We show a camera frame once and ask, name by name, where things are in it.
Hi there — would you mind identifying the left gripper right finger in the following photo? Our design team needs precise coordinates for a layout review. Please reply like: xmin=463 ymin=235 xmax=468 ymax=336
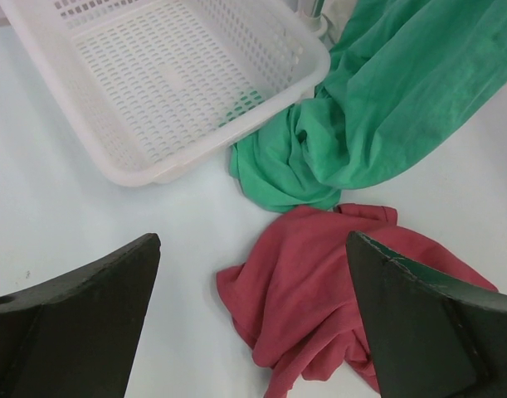
xmin=346 ymin=231 xmax=507 ymax=397

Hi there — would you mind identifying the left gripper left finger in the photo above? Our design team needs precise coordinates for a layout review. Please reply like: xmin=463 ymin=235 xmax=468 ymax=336
xmin=0 ymin=233 xmax=161 ymax=397

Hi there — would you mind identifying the red tank top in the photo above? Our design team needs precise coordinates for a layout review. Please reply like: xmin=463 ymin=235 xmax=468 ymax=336
xmin=216 ymin=204 xmax=493 ymax=397

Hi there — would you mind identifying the white plastic basket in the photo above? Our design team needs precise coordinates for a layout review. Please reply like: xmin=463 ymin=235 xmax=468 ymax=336
xmin=0 ymin=1 xmax=330 ymax=187

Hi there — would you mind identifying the green hanging shirt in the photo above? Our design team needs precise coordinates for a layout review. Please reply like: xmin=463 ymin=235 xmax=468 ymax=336
xmin=229 ymin=0 xmax=507 ymax=212

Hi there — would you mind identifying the metal clothes rack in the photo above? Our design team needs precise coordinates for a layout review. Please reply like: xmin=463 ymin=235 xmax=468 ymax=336
xmin=296 ymin=0 xmax=345 ymax=44

